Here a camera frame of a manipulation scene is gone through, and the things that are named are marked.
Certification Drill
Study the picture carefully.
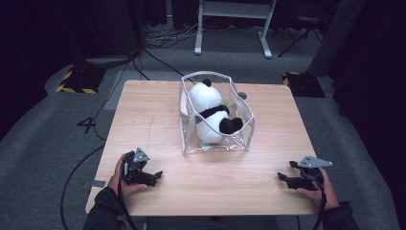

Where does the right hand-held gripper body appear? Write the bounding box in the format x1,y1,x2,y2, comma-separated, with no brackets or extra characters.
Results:
296,155,334,192

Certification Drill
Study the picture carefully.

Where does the grey fabric panel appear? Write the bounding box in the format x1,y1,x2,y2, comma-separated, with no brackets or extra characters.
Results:
306,0,367,78

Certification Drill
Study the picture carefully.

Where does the bundle of floor cables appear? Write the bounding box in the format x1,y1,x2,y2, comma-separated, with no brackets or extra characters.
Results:
145,17,209,50

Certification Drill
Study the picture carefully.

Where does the grey round stand base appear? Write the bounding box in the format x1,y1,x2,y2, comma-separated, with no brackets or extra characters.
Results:
83,55,137,68

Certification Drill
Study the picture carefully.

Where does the black tripod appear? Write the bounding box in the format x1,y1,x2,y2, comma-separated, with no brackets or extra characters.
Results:
277,15,324,58

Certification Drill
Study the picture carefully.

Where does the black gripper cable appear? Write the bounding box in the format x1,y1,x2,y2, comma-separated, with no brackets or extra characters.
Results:
117,161,141,230
310,175,327,230

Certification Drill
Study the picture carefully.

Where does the black yellow striped floor base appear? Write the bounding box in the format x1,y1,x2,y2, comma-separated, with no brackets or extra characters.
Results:
56,64,107,95

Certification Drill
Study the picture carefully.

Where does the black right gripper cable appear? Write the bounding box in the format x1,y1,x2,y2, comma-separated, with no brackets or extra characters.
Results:
310,175,327,230

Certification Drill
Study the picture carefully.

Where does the clear plastic bag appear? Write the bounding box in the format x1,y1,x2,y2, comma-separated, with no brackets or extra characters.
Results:
178,70,256,156

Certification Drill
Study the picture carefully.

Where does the panda plush toy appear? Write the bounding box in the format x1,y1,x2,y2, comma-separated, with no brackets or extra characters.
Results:
188,78,244,145

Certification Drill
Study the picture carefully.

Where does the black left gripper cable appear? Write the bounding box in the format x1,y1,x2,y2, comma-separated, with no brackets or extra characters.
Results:
117,161,141,230

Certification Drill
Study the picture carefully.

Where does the black floor base yellow corner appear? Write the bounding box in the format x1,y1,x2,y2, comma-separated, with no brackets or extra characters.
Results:
282,71,327,99

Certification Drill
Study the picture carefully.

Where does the thin black floor cable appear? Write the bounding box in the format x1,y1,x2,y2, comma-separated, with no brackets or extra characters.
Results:
92,56,142,142

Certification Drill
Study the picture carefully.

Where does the person's lap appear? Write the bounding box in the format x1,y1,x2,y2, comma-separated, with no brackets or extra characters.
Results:
146,216,282,230

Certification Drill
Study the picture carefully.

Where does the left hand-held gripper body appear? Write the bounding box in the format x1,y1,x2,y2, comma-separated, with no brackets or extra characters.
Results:
122,147,151,187

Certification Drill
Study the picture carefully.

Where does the person's right hand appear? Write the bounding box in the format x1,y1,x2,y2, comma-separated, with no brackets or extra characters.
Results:
295,168,341,211

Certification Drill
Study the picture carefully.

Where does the person's left hand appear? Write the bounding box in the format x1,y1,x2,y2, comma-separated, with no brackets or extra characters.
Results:
107,152,148,197

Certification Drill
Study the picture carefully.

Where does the thick black floor cable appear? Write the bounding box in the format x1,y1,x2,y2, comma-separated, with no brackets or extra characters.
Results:
59,144,107,230

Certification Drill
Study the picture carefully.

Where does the grey tape strip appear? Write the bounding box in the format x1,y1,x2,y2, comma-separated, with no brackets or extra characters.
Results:
81,179,106,189

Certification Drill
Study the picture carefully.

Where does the white metal stand frame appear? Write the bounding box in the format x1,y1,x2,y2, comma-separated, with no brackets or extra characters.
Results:
193,0,278,59

